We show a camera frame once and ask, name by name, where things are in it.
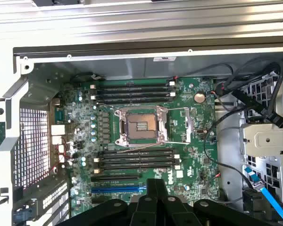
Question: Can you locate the thick black wire with plug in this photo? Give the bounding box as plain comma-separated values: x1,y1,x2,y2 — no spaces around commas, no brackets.
214,60,283,129

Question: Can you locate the long black expansion slot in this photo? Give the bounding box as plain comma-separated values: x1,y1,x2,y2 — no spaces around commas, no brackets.
91,174,140,182

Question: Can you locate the thin black fan wire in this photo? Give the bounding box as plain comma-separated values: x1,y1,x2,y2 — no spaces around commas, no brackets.
175,63,234,81

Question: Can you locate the curved black wire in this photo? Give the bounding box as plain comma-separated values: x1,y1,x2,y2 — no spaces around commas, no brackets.
203,109,246,170

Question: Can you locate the silver disk bay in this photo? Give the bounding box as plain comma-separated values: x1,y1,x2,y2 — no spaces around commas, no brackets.
239,70,283,204

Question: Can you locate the blue expansion slot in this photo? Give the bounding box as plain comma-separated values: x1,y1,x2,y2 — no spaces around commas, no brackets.
91,185,147,194

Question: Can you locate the green motherboard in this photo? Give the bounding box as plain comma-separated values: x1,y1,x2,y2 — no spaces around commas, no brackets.
49,76,221,218

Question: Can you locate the thin metal locking lever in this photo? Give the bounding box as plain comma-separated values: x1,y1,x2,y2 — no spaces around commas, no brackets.
117,142,162,153
96,101,120,113

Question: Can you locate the black RAM slot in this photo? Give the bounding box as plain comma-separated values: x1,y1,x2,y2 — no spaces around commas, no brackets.
98,164,180,170
98,153,180,159
98,148,180,154
95,81,176,88
98,159,180,165
95,87,176,93
95,92,176,98
95,98,176,105

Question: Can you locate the thin red wire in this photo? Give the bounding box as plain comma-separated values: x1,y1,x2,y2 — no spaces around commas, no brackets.
52,137,73,174

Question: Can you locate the open grey PC case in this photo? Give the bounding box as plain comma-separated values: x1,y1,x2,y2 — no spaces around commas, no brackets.
0,35,283,226

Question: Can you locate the silver socket cover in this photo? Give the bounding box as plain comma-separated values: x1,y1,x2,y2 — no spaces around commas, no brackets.
155,105,195,145

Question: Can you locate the CPU socket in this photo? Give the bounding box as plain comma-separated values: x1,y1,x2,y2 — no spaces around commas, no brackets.
114,107,160,148

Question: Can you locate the blue flat wire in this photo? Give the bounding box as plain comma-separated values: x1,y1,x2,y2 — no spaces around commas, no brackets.
243,166,283,226

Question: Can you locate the round coin battery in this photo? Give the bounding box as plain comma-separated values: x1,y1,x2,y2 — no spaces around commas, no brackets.
193,92,205,104

